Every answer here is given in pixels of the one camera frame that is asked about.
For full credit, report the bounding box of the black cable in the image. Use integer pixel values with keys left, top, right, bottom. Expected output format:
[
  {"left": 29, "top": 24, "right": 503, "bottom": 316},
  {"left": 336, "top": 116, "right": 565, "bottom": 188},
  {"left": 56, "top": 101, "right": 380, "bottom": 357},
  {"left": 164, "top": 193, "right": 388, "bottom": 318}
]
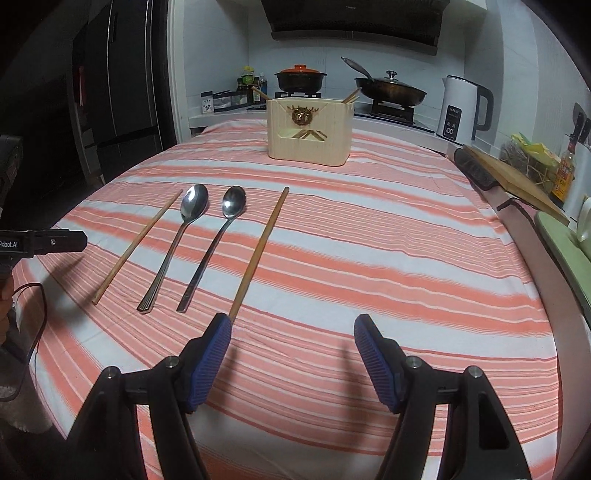
[{"left": 11, "top": 282, "right": 48, "bottom": 403}]

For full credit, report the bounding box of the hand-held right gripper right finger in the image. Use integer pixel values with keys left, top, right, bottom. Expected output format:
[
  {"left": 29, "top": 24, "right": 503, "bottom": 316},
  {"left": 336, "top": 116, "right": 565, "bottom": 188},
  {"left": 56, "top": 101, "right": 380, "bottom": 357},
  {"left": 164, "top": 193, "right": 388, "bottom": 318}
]
[{"left": 353, "top": 314, "right": 532, "bottom": 480}]

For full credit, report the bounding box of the clay pot with orange lid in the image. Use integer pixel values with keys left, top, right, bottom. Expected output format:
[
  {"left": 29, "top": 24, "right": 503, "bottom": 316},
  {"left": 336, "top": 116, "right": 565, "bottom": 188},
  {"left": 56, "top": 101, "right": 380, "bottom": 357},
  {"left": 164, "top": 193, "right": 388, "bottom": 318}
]
[{"left": 274, "top": 65, "right": 328, "bottom": 93}]

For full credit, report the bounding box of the white electric kettle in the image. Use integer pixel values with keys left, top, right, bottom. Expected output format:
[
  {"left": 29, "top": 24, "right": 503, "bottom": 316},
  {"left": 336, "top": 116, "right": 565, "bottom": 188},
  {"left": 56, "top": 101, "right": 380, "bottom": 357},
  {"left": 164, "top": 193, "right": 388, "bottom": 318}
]
[{"left": 436, "top": 75, "right": 495, "bottom": 141}]

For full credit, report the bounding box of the cream utensil holder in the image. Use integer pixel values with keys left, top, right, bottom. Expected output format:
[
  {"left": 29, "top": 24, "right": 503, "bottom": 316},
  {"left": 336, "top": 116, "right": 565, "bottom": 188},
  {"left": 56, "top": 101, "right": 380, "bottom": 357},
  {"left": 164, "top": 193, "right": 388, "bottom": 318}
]
[{"left": 267, "top": 96, "right": 355, "bottom": 167}]

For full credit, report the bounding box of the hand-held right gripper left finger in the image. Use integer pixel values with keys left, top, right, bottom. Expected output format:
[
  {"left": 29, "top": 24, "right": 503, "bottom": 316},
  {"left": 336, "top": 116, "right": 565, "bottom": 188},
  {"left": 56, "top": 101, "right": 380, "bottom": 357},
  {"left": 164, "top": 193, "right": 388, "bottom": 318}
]
[{"left": 69, "top": 313, "right": 232, "bottom": 480}]

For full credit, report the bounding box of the black wok with lid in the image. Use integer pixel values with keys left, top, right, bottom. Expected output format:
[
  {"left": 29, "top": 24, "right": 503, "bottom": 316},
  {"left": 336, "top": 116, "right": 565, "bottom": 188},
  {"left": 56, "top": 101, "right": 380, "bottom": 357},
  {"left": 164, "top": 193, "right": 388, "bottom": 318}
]
[{"left": 342, "top": 56, "right": 428, "bottom": 108}]

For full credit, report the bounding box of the pink white striped tablecloth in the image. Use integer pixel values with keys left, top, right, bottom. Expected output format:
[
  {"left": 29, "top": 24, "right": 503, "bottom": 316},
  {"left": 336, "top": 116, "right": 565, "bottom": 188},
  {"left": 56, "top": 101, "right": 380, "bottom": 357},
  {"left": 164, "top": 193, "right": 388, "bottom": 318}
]
[{"left": 11, "top": 111, "right": 561, "bottom": 446}]

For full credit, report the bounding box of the white utensil canister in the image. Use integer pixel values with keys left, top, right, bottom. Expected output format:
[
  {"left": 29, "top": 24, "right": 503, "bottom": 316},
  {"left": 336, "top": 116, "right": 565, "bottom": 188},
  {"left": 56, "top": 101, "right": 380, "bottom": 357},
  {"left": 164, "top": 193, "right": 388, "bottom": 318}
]
[{"left": 566, "top": 138, "right": 591, "bottom": 222}]

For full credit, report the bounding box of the small metal spoon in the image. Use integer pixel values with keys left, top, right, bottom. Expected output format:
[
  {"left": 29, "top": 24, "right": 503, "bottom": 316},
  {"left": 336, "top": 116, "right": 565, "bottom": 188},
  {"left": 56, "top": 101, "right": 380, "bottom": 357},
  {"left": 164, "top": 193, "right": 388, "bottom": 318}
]
[{"left": 176, "top": 185, "right": 247, "bottom": 314}]

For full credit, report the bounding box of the dark refrigerator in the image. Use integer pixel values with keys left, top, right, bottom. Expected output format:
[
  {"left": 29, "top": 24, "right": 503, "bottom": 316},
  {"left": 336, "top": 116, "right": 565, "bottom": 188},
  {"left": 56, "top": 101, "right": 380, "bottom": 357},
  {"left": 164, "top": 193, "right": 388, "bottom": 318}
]
[{"left": 71, "top": 0, "right": 174, "bottom": 185}]

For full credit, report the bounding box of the black spatula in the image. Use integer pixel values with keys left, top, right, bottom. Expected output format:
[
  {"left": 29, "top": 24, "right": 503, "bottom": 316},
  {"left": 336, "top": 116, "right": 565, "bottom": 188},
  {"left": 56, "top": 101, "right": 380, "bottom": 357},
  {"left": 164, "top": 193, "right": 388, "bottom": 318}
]
[{"left": 570, "top": 102, "right": 591, "bottom": 144}]

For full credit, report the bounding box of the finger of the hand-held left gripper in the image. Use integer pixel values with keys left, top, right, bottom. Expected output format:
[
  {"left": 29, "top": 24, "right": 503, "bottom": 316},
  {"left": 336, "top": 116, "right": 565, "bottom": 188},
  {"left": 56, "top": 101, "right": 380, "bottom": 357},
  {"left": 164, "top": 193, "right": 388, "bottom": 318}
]
[{"left": 31, "top": 229, "right": 88, "bottom": 259}]

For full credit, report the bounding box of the wire basket with snack bags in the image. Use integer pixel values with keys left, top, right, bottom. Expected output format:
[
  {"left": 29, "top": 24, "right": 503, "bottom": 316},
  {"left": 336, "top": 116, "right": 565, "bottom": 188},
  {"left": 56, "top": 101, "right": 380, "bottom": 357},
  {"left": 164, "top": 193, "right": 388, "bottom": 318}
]
[{"left": 501, "top": 133, "right": 566, "bottom": 195}]

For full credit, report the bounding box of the white teapot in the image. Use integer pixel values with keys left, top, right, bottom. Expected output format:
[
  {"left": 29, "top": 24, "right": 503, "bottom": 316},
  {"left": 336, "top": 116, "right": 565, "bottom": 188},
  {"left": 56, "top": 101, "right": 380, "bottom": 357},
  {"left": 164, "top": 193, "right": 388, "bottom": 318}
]
[{"left": 575, "top": 196, "right": 591, "bottom": 252}]

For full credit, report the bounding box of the wooden cutting board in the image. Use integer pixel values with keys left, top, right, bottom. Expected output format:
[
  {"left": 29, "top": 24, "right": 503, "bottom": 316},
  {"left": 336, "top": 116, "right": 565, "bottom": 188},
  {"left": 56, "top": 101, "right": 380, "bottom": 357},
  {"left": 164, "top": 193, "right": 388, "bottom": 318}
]
[{"left": 462, "top": 144, "right": 571, "bottom": 227}]

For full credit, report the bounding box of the green cutting board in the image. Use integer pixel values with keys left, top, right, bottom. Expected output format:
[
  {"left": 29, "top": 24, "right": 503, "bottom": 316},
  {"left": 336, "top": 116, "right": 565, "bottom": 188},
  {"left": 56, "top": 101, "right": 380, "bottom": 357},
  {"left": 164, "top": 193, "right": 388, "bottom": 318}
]
[{"left": 534, "top": 211, "right": 591, "bottom": 324}]

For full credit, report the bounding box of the black cord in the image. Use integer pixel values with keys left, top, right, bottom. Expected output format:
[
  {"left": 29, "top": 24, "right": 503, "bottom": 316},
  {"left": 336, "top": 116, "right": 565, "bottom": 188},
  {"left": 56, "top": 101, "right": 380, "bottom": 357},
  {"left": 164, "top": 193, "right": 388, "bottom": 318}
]
[{"left": 498, "top": 198, "right": 541, "bottom": 227}]

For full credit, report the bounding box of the black range hood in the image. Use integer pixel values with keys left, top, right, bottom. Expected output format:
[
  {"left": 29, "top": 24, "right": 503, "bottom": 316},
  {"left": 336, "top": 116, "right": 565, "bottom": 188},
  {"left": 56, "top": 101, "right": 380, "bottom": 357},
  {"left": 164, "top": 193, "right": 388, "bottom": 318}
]
[{"left": 260, "top": 0, "right": 451, "bottom": 49}]

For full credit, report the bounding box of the yellow-label sauce bottle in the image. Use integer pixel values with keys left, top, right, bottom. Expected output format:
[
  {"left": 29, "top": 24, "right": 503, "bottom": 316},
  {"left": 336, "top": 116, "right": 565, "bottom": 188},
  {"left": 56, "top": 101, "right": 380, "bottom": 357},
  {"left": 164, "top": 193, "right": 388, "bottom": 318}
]
[{"left": 551, "top": 134, "right": 578, "bottom": 204}]

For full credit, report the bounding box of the large metal spoon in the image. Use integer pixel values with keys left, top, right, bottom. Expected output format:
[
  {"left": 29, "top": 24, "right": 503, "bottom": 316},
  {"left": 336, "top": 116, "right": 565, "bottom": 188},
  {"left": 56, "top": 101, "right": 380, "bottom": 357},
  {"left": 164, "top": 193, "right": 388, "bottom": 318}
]
[{"left": 137, "top": 184, "right": 209, "bottom": 315}]

